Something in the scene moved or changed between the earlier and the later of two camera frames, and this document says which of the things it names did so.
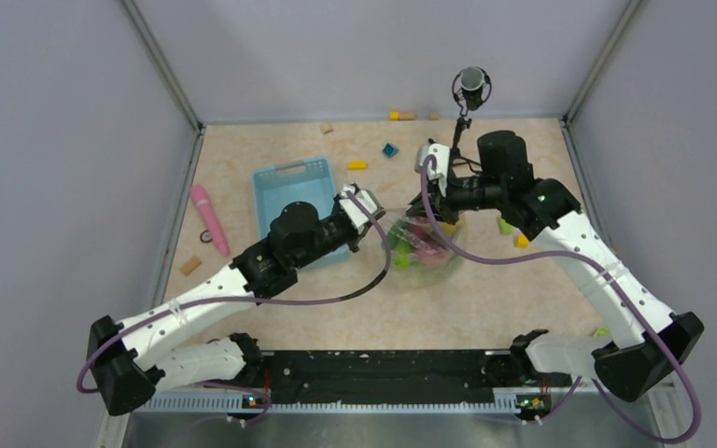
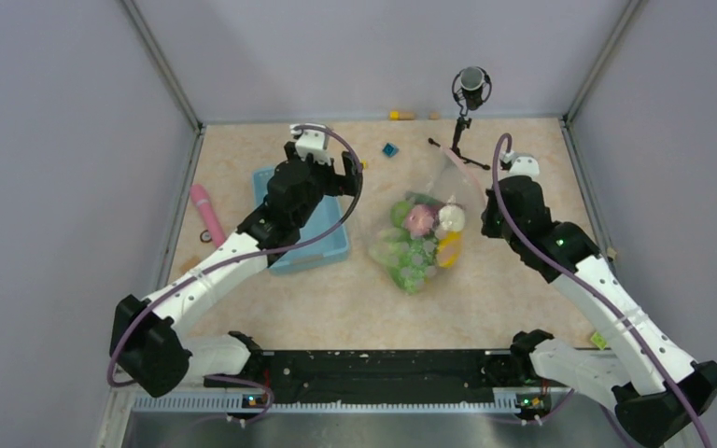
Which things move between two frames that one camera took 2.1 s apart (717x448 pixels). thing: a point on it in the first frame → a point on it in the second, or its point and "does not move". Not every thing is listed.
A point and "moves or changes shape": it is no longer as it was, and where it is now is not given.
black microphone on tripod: x=472 y=86 does not move
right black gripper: x=443 y=206 → x=488 y=227
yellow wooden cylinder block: x=396 y=116 does not move
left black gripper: x=352 y=242 → x=342 y=184
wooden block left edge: x=190 y=265 does not move
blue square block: x=390 y=150 does not move
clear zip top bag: x=419 y=256 moves or changes shape
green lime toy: x=400 y=258 → x=399 y=213
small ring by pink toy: x=205 y=236 does not move
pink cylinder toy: x=200 y=194 does not move
